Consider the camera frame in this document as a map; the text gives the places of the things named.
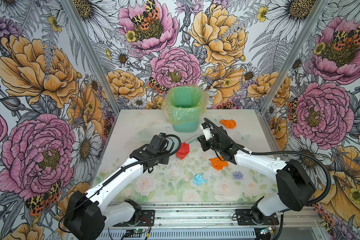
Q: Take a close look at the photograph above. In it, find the red paper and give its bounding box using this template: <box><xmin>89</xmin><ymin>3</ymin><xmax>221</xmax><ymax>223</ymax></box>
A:
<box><xmin>176</xmin><ymin>143</ymin><xmax>190</xmax><ymax>160</ymax></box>

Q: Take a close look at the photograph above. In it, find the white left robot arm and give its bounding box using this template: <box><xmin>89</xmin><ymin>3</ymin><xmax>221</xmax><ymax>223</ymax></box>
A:
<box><xmin>61</xmin><ymin>133</ymin><xmax>181</xmax><ymax>240</ymax></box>

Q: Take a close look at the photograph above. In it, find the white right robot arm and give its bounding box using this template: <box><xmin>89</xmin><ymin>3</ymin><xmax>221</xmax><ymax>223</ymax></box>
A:
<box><xmin>198</xmin><ymin>124</ymin><xmax>316</xmax><ymax>225</ymax></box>

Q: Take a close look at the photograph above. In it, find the large orange crumpled paper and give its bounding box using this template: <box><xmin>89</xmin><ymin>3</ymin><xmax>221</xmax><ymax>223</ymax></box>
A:
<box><xmin>220</xmin><ymin>120</ymin><xmax>237</xmax><ymax>129</ymax></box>

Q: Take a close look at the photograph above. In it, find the orange folded paper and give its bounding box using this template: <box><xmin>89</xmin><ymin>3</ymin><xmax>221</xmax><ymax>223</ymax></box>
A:
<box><xmin>209</xmin><ymin>157</ymin><xmax>229</xmax><ymax>171</ymax></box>

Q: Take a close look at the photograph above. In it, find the light blue crumpled paper front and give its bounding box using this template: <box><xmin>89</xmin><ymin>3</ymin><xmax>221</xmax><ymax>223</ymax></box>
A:
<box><xmin>193</xmin><ymin>174</ymin><xmax>208</xmax><ymax>186</ymax></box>

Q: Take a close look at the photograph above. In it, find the green plastic trash bin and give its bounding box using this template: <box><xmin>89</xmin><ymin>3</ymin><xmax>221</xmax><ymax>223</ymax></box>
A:
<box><xmin>168</xmin><ymin>86</ymin><xmax>203</xmax><ymax>133</ymax></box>

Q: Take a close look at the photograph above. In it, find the black corrugated right cable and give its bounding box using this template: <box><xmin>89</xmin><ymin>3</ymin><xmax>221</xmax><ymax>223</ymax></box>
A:
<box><xmin>203</xmin><ymin>117</ymin><xmax>332</xmax><ymax>207</ymax></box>

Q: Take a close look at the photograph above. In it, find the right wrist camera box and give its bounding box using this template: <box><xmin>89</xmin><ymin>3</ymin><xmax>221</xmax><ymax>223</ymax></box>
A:
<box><xmin>200</xmin><ymin>122</ymin><xmax>213</xmax><ymax>141</ymax></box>

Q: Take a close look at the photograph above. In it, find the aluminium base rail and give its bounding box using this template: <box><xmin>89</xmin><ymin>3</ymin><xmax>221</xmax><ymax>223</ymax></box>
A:
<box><xmin>64</xmin><ymin>201</ymin><xmax>328</xmax><ymax>240</ymax></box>

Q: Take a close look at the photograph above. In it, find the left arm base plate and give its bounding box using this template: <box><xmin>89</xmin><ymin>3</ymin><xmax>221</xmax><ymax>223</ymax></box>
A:
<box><xmin>113</xmin><ymin>210</ymin><xmax>156</xmax><ymax>227</ymax></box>

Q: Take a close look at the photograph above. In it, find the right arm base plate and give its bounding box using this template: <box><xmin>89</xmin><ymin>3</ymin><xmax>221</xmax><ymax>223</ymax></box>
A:
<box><xmin>232</xmin><ymin>209</ymin><xmax>279</xmax><ymax>226</ymax></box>

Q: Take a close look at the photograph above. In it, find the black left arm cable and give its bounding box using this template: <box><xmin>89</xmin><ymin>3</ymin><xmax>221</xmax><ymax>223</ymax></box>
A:
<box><xmin>58</xmin><ymin>134</ymin><xmax>182</xmax><ymax>226</ymax></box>

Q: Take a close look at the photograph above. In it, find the aluminium corner post right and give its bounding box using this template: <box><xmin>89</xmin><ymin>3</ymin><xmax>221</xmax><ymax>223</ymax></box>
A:
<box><xmin>260</xmin><ymin>0</ymin><xmax>329</xmax><ymax>115</ymax></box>

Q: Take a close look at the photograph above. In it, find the aluminium corner post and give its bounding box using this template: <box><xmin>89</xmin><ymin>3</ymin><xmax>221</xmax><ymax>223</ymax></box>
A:
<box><xmin>62</xmin><ymin>1</ymin><xmax>121</xmax><ymax>117</ymax></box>
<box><xmin>260</xmin><ymin>0</ymin><xmax>329</xmax><ymax>115</ymax></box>

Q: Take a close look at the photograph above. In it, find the aluminium corner post left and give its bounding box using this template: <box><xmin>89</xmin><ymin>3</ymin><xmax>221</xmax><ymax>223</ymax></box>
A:
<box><xmin>62</xmin><ymin>1</ymin><xmax>121</xmax><ymax>117</ymax></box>

